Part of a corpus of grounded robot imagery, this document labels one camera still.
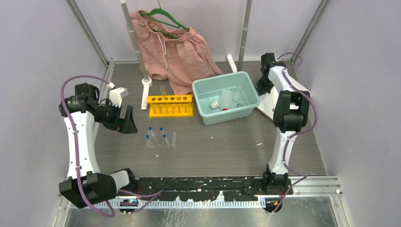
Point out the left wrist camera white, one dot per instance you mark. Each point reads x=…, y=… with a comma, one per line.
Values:
x=116, y=96

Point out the teal plastic bin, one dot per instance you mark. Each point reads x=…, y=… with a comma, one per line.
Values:
x=209, y=89

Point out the left metal rack pole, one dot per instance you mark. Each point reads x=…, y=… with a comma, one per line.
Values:
x=133, y=38

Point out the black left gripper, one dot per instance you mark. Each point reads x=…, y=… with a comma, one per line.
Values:
x=126, y=126

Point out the small clear glass beaker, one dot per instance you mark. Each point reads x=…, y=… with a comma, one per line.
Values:
x=238, y=100

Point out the pink shorts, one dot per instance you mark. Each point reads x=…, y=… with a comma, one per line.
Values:
x=179, y=56

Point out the green clothes hanger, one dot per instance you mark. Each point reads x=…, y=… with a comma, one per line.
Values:
x=163, y=23

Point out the white wash bottle red cap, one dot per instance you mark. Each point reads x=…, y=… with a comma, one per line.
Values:
x=226, y=100

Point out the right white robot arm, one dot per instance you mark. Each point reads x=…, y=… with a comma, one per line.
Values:
x=286, y=102

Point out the yellow test tube rack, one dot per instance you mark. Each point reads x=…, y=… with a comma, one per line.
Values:
x=170, y=106

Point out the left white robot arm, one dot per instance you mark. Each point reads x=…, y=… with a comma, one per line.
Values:
x=85, y=182

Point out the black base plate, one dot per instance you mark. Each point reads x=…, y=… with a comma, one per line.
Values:
x=200, y=189

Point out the metal rack pole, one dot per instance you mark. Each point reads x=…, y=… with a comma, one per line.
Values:
x=244, y=34
x=133, y=38

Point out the right metal rack pole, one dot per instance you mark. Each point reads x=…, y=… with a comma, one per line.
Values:
x=244, y=34

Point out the small white cup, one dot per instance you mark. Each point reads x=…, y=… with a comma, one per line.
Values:
x=214, y=105

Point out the clear acrylic tube rack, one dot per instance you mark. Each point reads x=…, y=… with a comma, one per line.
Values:
x=158, y=141

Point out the white rack foot right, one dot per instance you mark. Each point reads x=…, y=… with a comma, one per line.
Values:
x=231, y=63

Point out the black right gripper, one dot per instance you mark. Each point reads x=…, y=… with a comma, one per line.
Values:
x=262, y=89

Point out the clear test tube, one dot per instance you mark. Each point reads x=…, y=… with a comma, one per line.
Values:
x=163, y=91

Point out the white bin lid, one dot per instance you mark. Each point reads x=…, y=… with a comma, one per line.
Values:
x=268, y=103

